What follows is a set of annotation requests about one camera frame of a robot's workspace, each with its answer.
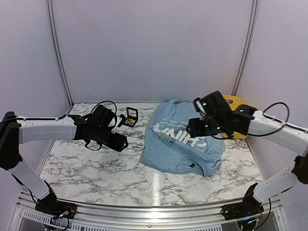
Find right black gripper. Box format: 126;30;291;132
186;117;227;139

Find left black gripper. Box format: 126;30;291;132
92;126;128;151

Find light blue printed t-shirt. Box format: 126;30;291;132
139;99;225;177

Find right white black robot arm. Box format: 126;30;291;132
187;91;308;219

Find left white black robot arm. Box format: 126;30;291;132
0;105;128;214

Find right black brooch box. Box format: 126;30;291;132
124;107;139;128

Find yellow plastic basket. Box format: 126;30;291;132
221;94;248;140

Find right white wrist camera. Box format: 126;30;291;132
193;98;206;118

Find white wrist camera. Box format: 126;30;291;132
193;98;206;118
111;114;126;134

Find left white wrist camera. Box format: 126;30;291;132
111;114;126;134

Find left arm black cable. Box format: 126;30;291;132
91;100;118;114

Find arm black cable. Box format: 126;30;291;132
247;102;289;137
91;100;118;114

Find aluminium front frame rail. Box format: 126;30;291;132
7;190;288;231

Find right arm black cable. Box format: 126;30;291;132
247;102;289;137

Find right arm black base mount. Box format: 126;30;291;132
220;183;264;220

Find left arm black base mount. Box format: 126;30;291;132
35;194;77;219

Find right aluminium wall post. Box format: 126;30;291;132
231;0;259;96

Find aluminium wall post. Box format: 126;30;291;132
231;0;259;96
46;0;74;107

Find left aluminium wall post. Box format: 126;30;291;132
46;0;74;107

